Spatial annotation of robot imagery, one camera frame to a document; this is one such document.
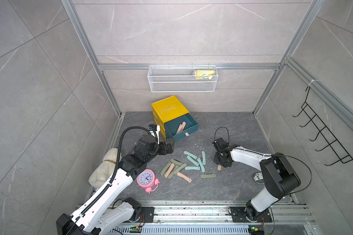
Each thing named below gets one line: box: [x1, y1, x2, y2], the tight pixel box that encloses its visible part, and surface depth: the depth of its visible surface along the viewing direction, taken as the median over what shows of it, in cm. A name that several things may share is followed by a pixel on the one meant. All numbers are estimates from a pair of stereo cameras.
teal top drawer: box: [164, 112, 199, 142], surface depth 90 cm
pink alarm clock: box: [136, 168, 160, 194], surface depth 85 cm
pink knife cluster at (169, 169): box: [164, 163, 175, 178], surface depth 90 cm
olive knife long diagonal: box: [173, 163, 188, 175], surface depth 92 cm
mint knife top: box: [183, 150, 198, 160], surface depth 97 cm
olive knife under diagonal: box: [168, 164, 179, 179], surface depth 90 cm
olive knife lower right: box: [200, 173, 217, 178], surface depth 88 cm
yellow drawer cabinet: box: [151, 95, 190, 141], surface depth 95 cm
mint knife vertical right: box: [201, 150, 206, 165], surface depth 95 cm
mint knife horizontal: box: [184, 166, 201, 170], surface depth 92 cm
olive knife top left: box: [170, 158, 183, 166], surface depth 94 cm
